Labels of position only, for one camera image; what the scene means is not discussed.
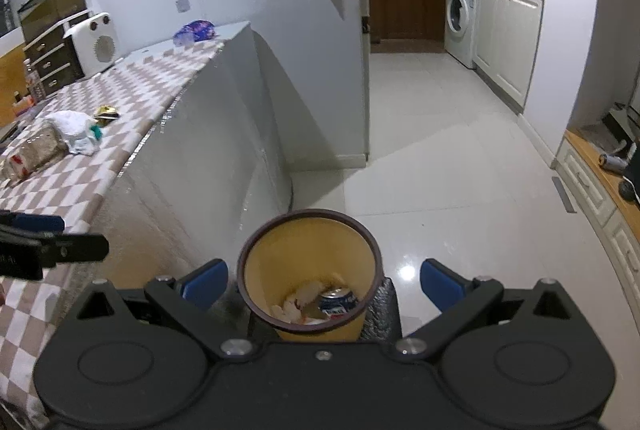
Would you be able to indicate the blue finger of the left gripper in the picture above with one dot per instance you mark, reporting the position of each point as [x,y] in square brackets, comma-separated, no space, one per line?
[37,223]

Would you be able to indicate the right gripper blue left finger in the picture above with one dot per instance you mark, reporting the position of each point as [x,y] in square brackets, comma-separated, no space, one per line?
[205,285]

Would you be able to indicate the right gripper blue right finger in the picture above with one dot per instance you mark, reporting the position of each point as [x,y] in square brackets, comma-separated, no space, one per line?
[442,286]

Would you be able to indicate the clear plastic water bottle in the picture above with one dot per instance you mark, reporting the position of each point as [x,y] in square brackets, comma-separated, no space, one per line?
[43,148]

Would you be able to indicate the white plastic bag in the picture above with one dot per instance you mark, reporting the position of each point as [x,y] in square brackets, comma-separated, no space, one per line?
[302,306]

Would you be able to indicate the white paper towel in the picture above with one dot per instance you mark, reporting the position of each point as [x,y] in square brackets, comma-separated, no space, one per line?
[79,131]

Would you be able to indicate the crushed blue drink can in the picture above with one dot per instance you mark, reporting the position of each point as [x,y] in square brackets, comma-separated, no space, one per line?
[337,302]

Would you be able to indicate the gold foil wrapper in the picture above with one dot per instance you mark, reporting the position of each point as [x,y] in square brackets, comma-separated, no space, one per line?
[105,115]

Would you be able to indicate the yellow plastic trash bin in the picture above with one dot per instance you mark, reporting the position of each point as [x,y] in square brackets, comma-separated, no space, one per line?
[302,248]

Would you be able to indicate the black floor mat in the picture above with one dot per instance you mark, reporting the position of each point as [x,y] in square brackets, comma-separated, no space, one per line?
[382,322]

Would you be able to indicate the checkered beige tablecloth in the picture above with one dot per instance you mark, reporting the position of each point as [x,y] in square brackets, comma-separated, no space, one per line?
[73,188]

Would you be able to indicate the upright small water bottle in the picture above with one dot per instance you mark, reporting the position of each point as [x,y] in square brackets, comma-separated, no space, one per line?
[34,84]

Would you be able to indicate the black drawer cabinet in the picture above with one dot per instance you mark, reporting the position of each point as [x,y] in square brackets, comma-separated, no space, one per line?
[53,57]

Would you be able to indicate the white low drawer cabinet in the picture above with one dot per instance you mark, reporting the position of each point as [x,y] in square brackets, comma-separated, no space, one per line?
[615,221]

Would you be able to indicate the white space heater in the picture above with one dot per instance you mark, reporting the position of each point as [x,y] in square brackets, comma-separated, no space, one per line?
[95,43]

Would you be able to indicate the glass fish tank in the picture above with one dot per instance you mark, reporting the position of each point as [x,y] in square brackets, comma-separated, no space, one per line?
[37,16]

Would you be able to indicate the blue purple plastic bag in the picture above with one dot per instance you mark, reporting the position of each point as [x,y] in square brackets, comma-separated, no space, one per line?
[197,31]

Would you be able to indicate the white kitchen cabinets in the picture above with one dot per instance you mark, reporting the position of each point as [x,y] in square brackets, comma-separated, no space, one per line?
[506,39]

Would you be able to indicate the white washing machine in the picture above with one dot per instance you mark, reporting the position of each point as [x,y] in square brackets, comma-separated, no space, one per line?
[459,38]

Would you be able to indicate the wall power socket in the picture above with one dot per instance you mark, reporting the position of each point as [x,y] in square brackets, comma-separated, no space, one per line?
[183,6]

